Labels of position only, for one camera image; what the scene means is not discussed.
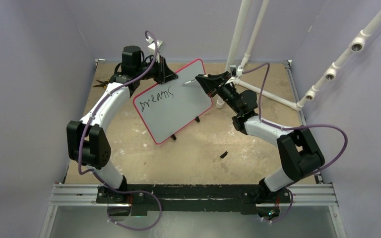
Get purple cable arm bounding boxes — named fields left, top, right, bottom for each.
left=241, top=62, right=348, bottom=188
left=77, top=30, right=159, bottom=194

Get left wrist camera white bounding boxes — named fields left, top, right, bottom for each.
left=146, top=37, right=166, bottom=62

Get white pvc pipe frame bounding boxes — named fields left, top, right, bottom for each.
left=216, top=0, right=301, bottom=111

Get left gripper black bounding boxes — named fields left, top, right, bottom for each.
left=136, top=55, right=178, bottom=85

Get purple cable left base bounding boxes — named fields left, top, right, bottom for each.
left=107, top=189, right=163, bottom=231

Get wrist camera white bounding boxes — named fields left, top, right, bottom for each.
left=146, top=37, right=166, bottom=62
left=227, top=65, right=244, bottom=83

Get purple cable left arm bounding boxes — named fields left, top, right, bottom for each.
left=77, top=30, right=159, bottom=194

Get purple cable base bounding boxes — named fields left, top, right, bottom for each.
left=257, top=193, right=295, bottom=224
left=107, top=189, right=163, bottom=231

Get white pipe rail with fittings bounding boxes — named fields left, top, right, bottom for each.
left=304, top=0, right=381, bottom=103

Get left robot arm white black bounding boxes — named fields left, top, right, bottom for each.
left=66, top=40, right=178, bottom=203

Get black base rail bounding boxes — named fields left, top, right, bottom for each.
left=96, top=184, right=291, bottom=216

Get black whiteboard marker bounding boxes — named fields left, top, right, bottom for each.
left=183, top=79, right=197, bottom=85

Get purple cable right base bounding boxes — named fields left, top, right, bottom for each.
left=257, top=193, right=295, bottom=224

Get yellow black pliers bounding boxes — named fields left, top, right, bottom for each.
left=92, top=80, right=109, bottom=88

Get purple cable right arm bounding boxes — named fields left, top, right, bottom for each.
left=241, top=62, right=348, bottom=188

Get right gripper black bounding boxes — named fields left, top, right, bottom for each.
left=196, top=71, right=242, bottom=114

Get whiteboard with red frame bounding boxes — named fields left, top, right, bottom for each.
left=133, top=59, right=213, bottom=145

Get black marker cap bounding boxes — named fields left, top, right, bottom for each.
left=220, top=151, right=228, bottom=159

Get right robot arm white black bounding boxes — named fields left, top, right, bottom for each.
left=195, top=71, right=325, bottom=203

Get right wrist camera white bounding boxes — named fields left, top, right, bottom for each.
left=227, top=65, right=244, bottom=83

